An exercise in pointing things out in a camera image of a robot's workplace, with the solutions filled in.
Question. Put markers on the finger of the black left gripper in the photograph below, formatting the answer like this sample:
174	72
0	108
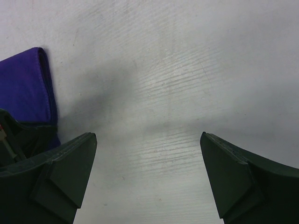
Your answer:
22	140

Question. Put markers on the purple cloth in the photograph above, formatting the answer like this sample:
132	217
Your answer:
26	89

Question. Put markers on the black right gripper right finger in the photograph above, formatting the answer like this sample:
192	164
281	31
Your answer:
248	188

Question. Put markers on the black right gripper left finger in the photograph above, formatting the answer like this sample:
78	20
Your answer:
48	188

